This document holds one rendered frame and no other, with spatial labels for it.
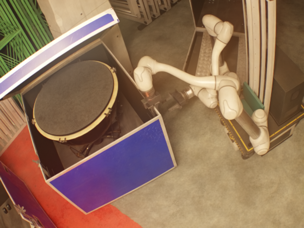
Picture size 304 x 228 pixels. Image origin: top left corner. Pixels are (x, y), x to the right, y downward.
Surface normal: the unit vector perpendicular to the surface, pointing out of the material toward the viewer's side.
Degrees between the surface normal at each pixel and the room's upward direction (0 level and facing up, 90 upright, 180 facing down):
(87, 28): 52
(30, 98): 90
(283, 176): 0
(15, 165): 0
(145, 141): 90
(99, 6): 90
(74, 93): 0
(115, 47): 90
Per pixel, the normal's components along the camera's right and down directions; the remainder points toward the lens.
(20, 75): 0.26, 0.13
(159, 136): 0.49, 0.62
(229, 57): -0.21, -0.58
